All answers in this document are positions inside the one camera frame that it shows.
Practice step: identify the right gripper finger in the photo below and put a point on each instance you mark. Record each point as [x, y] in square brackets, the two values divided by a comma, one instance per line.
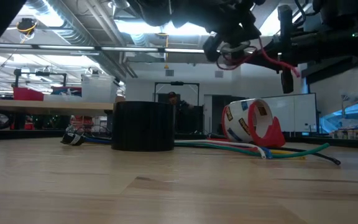
[266, 62]
[269, 48]

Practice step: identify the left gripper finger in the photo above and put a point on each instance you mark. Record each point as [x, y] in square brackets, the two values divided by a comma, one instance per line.
[241, 23]
[250, 35]

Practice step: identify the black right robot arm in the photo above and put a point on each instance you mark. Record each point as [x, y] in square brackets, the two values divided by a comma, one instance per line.
[337, 40]

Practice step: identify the whiteboard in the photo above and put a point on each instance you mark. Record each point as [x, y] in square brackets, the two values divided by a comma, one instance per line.
[300, 112]

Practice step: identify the white sticker-covered tape roll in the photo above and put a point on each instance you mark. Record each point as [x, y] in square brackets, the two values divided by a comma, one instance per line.
[238, 116]

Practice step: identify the red tape dispenser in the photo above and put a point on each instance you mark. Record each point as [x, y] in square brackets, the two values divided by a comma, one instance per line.
[275, 137]

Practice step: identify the person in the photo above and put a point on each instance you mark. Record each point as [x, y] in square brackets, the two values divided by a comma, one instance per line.
[172, 98]

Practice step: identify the black cylindrical container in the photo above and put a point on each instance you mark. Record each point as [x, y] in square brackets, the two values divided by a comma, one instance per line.
[141, 127]

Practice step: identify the white plastic tote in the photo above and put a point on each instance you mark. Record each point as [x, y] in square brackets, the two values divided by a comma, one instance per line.
[98, 90]

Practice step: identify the clear safety glasses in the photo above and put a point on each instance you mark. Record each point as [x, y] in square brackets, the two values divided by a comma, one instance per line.
[99, 132]

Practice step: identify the ceiling light bar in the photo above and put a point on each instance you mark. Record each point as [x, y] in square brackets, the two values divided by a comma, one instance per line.
[57, 47]

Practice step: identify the wooden workbench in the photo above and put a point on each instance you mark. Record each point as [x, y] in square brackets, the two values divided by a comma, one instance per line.
[42, 107]

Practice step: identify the red box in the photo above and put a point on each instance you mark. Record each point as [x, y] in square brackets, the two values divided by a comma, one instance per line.
[26, 95]

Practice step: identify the silver ventilation duct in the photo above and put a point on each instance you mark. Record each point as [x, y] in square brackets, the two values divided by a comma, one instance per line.
[73, 34]

